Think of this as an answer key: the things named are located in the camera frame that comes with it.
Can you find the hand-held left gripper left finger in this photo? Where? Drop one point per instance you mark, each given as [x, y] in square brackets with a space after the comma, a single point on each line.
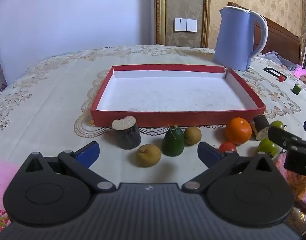
[87, 155]

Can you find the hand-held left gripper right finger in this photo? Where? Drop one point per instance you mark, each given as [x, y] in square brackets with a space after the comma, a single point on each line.
[208, 155]

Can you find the green tomato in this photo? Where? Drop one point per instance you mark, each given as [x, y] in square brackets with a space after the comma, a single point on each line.
[277, 124]
[266, 148]

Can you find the small red tomato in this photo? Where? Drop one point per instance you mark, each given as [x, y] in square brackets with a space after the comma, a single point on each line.
[226, 147]

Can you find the brown round fruit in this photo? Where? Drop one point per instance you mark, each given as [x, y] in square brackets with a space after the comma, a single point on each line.
[148, 155]
[192, 135]

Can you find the dark eggplant piece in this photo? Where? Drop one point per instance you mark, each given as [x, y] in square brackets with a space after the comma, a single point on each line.
[260, 124]
[126, 135]

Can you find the green cucumber end piece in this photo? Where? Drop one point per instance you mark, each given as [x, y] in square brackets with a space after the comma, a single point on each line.
[173, 143]

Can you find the orange tangerine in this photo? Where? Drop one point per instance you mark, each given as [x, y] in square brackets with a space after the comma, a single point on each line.
[238, 131]

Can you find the red shallow cardboard box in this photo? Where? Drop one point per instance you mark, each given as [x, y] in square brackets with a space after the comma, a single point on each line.
[168, 95]

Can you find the pink patterned cloth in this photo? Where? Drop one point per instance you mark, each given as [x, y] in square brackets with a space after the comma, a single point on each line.
[301, 187]

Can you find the small green vegetable piece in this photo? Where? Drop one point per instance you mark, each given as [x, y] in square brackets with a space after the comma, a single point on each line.
[296, 89]

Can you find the bright pink cloth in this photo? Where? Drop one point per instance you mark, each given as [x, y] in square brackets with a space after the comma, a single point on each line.
[301, 70]

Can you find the black tool with red tip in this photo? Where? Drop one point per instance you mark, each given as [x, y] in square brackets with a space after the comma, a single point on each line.
[272, 72]

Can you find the lavender cloth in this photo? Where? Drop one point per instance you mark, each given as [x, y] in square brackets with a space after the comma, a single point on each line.
[274, 56]

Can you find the wooden headboard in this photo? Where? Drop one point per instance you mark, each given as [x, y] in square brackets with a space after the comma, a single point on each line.
[280, 37]

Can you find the lavender electric kettle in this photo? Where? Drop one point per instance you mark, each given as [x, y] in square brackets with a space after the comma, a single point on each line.
[232, 40]

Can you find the white wall switch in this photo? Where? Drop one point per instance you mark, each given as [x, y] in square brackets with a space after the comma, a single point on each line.
[185, 25]

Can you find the gilded wall panel frame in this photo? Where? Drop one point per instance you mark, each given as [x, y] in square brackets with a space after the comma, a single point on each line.
[160, 12]

